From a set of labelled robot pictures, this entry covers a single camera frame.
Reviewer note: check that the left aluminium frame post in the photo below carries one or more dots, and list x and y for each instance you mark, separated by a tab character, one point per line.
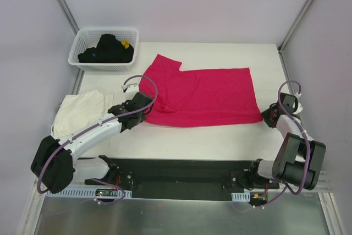
59	1

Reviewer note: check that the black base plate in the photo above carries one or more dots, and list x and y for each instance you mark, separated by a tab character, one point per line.
184	179

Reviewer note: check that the right white cable duct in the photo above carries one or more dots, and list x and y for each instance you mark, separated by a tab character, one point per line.
241	197

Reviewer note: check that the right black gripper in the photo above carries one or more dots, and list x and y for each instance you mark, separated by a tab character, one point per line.
267	115

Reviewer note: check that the black t shirt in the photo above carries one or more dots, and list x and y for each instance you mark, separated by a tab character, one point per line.
109	50

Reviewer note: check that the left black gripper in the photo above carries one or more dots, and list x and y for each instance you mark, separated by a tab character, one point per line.
143	103

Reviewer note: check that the white cable duct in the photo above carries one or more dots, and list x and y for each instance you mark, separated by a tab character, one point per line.
84	192
241	197

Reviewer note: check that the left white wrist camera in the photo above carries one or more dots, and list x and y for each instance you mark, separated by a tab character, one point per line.
130	88

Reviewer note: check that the right aluminium frame post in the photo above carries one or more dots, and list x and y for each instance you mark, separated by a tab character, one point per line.
295	25

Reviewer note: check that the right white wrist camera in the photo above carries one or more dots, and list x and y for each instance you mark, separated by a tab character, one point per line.
298	108

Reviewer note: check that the pink t shirt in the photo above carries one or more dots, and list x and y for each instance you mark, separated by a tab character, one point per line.
199	98

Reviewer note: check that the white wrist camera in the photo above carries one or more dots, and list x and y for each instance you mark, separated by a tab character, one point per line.
298	108
130	88

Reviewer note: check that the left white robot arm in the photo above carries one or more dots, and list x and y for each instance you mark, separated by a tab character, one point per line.
58	163

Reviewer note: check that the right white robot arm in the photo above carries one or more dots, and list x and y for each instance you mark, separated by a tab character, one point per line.
300	157

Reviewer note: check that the aluminium frame post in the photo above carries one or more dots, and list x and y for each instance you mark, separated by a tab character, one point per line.
59	1
295	25

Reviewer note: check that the left white cable duct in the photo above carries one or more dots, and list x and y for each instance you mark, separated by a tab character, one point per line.
84	192

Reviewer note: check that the white plastic laundry basket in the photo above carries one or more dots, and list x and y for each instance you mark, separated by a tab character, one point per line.
89	37

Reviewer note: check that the white t shirt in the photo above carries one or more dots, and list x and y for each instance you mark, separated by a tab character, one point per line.
78	111

